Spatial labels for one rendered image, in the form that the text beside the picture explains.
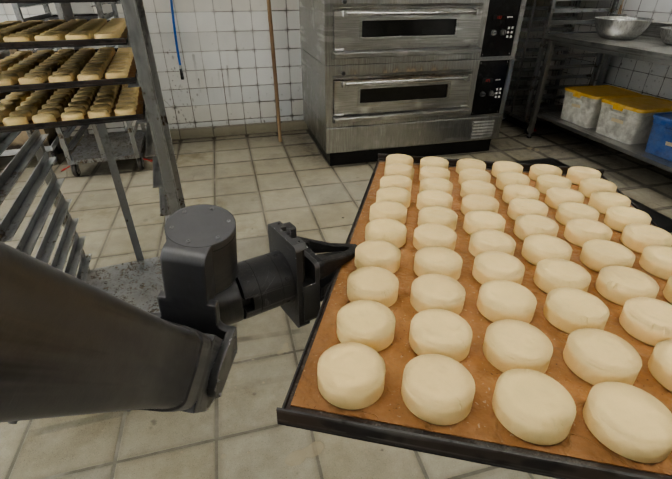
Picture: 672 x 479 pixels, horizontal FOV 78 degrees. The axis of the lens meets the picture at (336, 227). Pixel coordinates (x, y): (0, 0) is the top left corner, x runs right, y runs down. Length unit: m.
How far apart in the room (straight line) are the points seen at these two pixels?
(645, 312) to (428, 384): 0.22
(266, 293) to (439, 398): 0.19
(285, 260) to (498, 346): 0.21
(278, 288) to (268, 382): 1.23
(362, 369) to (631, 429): 0.17
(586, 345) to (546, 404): 0.08
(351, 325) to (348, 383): 0.06
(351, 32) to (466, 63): 0.94
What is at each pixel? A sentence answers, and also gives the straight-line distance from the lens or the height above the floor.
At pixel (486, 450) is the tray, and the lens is 0.30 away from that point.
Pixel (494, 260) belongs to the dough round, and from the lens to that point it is 0.47.
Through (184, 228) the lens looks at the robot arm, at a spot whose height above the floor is 1.08.
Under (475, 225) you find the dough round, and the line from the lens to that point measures 0.54.
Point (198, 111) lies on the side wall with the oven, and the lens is 4.10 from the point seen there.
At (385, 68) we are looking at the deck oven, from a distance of 3.20.
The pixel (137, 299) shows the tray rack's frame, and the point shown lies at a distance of 1.89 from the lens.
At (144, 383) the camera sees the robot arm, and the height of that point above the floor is 1.07.
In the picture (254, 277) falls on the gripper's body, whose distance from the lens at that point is 0.41.
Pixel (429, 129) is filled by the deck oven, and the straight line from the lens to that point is 3.47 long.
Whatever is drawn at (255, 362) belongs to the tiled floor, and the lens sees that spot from 1.70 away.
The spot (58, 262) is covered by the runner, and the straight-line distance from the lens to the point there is 1.76.
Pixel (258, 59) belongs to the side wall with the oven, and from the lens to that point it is 4.02.
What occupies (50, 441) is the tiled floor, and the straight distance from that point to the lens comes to 1.74.
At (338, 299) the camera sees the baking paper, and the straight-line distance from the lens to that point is 0.41.
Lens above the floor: 1.26
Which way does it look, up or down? 31 degrees down
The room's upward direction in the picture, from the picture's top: straight up
